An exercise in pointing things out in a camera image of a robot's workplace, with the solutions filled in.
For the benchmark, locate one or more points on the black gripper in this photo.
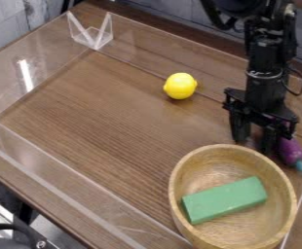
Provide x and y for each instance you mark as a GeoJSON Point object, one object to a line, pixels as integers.
{"type": "Point", "coordinates": [259, 105]}

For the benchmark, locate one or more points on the purple toy eggplant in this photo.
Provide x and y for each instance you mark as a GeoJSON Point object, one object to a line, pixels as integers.
{"type": "Point", "coordinates": [290, 152]}

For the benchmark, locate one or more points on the brown wooden bowl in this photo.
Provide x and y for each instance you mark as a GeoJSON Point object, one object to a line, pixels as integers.
{"type": "Point", "coordinates": [255, 228]}

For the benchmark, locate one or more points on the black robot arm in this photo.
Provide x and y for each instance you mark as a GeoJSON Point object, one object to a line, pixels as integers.
{"type": "Point", "coordinates": [270, 45]}

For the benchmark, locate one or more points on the yellow toy lemon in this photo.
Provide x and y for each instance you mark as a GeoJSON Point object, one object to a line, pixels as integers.
{"type": "Point", "coordinates": [179, 86]}

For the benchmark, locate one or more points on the green rectangular block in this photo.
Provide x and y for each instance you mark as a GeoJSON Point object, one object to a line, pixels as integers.
{"type": "Point", "coordinates": [222, 200]}

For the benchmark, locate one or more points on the clear acrylic corner bracket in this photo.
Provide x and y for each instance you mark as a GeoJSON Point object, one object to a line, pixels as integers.
{"type": "Point", "coordinates": [92, 37]}

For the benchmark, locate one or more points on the clear acrylic tray wall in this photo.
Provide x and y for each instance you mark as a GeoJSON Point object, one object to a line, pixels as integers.
{"type": "Point", "coordinates": [96, 216]}

